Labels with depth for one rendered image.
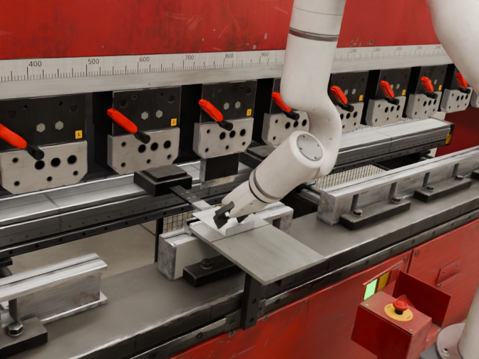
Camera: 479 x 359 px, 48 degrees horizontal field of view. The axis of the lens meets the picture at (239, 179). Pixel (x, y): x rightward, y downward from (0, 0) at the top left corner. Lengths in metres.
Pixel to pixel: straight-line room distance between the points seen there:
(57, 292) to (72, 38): 0.50
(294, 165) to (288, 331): 0.61
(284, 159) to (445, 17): 0.37
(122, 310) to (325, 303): 0.62
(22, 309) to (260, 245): 0.50
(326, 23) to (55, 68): 0.46
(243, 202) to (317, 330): 0.59
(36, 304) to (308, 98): 0.65
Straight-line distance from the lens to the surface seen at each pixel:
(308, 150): 1.03
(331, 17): 0.97
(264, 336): 1.43
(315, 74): 0.98
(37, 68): 0.94
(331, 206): 1.61
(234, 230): 1.23
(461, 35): 0.85
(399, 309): 1.46
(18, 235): 1.35
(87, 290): 1.18
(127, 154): 1.05
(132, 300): 1.22
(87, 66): 0.97
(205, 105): 1.07
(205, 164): 1.22
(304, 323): 1.54
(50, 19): 0.94
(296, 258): 1.17
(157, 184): 1.41
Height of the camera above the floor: 1.59
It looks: 23 degrees down
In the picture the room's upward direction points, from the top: 6 degrees clockwise
